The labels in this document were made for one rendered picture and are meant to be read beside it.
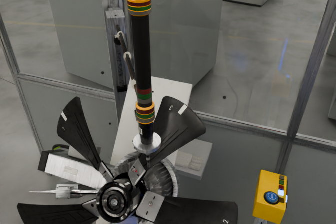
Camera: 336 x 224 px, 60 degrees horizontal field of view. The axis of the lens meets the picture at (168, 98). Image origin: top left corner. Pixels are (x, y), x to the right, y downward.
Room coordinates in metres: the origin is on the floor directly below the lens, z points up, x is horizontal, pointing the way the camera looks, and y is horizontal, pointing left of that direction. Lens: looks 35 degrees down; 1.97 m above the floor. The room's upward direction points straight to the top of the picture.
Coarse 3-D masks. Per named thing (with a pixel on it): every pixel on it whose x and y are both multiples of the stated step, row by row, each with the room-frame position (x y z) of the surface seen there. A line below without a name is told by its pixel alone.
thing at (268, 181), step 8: (264, 176) 0.74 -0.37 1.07; (272, 176) 0.74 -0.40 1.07; (264, 184) 0.70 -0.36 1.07; (272, 184) 0.70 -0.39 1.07; (280, 184) 0.70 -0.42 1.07; (256, 192) 0.69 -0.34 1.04; (264, 192) 0.67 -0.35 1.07; (256, 200) 0.63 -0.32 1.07; (264, 200) 0.63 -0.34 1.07; (256, 208) 0.63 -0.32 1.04; (264, 208) 0.62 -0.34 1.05; (272, 208) 0.61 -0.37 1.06; (280, 208) 0.60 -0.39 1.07; (256, 216) 0.62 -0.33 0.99; (264, 216) 0.61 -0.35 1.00; (272, 216) 0.61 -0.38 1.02; (280, 216) 0.60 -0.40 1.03
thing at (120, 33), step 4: (120, 32) 0.99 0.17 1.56; (120, 36) 0.96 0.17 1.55; (124, 44) 0.89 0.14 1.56; (124, 48) 0.86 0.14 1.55; (128, 52) 0.82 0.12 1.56; (124, 56) 0.82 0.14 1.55; (128, 56) 0.80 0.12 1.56; (128, 60) 0.78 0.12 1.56; (132, 68) 0.73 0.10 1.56; (132, 72) 0.70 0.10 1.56; (132, 80) 0.66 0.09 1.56; (132, 84) 0.66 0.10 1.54
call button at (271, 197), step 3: (270, 192) 0.66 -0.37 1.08; (267, 195) 0.65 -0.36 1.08; (270, 195) 0.65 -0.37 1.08; (273, 195) 0.65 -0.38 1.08; (276, 195) 0.65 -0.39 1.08; (267, 198) 0.64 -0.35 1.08; (270, 198) 0.63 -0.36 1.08; (273, 198) 0.63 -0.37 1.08; (276, 198) 0.63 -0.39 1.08; (270, 201) 0.63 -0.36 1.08; (273, 201) 0.62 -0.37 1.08
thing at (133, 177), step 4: (136, 160) 0.66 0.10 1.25; (136, 164) 0.64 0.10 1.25; (140, 164) 0.63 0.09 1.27; (136, 168) 0.62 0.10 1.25; (140, 168) 0.61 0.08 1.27; (128, 172) 0.63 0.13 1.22; (132, 172) 0.62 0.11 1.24; (136, 172) 0.60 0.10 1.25; (140, 172) 0.59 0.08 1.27; (144, 172) 0.58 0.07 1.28; (132, 176) 0.60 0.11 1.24; (136, 176) 0.59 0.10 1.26; (140, 176) 0.58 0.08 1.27; (132, 180) 0.58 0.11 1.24; (136, 180) 0.57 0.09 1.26; (132, 184) 0.57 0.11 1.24
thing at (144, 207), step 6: (150, 192) 0.58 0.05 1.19; (144, 198) 0.56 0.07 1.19; (150, 198) 0.56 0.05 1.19; (156, 198) 0.56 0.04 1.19; (162, 198) 0.56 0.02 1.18; (144, 204) 0.54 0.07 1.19; (156, 204) 0.54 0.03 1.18; (138, 210) 0.52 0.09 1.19; (144, 210) 0.52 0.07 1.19; (150, 210) 0.52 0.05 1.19; (156, 210) 0.52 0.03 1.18; (144, 216) 0.50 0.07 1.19; (150, 216) 0.50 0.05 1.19
